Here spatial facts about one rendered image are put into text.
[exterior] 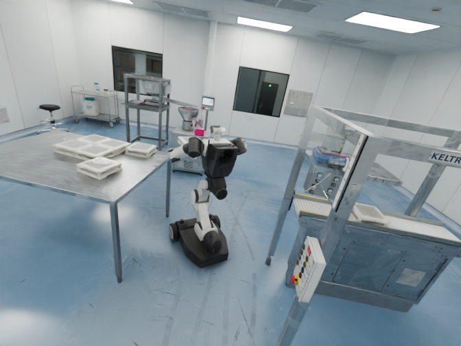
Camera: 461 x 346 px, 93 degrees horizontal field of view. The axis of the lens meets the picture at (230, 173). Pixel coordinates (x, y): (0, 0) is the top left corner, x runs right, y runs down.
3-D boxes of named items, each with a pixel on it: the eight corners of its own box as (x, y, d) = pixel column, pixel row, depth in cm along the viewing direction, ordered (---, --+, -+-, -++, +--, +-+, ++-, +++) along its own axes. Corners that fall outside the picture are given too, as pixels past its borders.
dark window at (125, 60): (114, 90, 614) (111, 44, 568) (114, 90, 615) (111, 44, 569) (161, 97, 621) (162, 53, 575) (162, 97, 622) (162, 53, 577)
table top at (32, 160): (-66, 164, 171) (-68, 160, 169) (57, 132, 271) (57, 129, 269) (114, 205, 158) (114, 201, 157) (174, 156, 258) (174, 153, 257)
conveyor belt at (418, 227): (296, 218, 181) (298, 213, 179) (292, 202, 204) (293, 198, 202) (466, 252, 174) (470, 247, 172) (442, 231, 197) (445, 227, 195)
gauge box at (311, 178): (305, 193, 166) (313, 169, 157) (302, 187, 175) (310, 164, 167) (334, 199, 164) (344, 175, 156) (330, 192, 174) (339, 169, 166)
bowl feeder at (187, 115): (175, 130, 388) (175, 108, 373) (179, 125, 421) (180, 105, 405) (202, 134, 391) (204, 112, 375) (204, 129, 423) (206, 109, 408)
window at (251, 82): (232, 110, 633) (239, 65, 586) (232, 110, 635) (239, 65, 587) (279, 117, 641) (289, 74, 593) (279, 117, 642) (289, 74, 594)
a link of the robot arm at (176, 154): (167, 165, 197) (184, 156, 185) (162, 151, 197) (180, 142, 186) (176, 163, 207) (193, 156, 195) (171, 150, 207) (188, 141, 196)
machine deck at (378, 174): (313, 170, 158) (314, 165, 156) (303, 154, 192) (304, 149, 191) (400, 187, 155) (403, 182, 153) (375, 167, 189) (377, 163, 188)
